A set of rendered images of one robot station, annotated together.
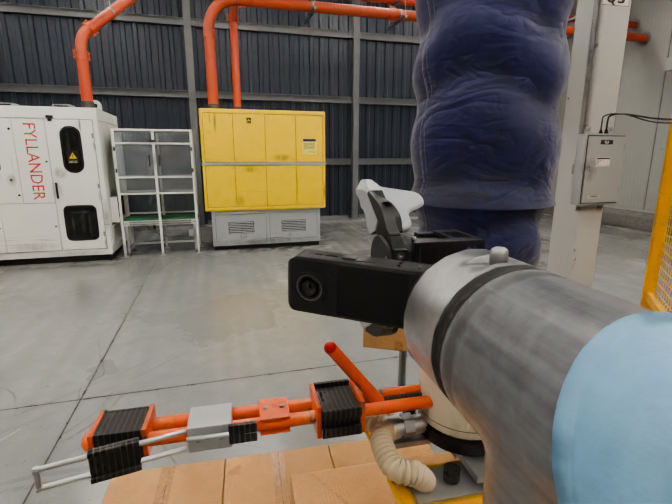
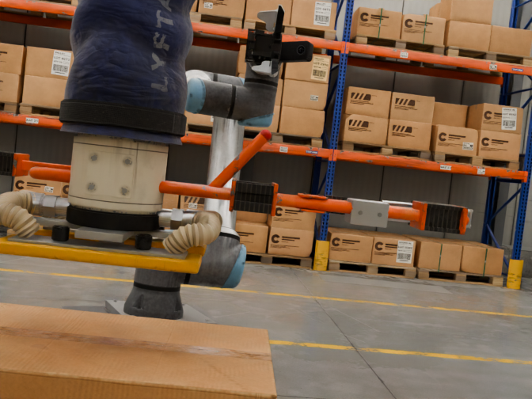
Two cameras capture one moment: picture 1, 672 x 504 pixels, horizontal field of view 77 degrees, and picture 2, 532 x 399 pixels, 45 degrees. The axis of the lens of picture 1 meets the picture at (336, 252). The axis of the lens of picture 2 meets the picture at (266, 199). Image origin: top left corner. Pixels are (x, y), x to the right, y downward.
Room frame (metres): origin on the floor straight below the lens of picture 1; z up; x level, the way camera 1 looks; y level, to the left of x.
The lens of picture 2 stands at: (1.84, 0.22, 1.30)
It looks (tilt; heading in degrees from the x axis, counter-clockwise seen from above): 3 degrees down; 190
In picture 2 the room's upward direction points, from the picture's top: 6 degrees clockwise
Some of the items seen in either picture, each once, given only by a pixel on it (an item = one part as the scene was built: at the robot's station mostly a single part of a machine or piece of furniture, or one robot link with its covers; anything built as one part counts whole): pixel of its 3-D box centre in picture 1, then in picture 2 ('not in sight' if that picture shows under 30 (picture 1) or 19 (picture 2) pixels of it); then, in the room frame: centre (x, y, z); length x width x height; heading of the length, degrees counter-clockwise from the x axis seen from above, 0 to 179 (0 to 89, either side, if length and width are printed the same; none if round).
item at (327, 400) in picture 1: (336, 407); (252, 196); (0.68, 0.00, 1.24); 0.10 x 0.08 x 0.06; 13
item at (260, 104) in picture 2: not in sight; (253, 104); (0.16, -0.12, 1.46); 0.12 x 0.09 x 0.12; 111
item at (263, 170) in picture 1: (264, 180); not in sight; (8.21, 1.38, 1.24); 2.22 x 0.91 x 2.47; 106
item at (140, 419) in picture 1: (124, 432); (438, 217); (0.61, 0.34, 1.24); 0.08 x 0.07 x 0.05; 103
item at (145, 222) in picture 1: (163, 233); not in sight; (7.52, 3.10, 0.32); 1.25 x 0.52 x 0.63; 106
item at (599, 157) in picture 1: (598, 169); not in sight; (1.85, -1.13, 1.62); 0.20 x 0.05 x 0.30; 102
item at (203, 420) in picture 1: (211, 426); (366, 212); (0.63, 0.21, 1.23); 0.07 x 0.07 x 0.04; 13
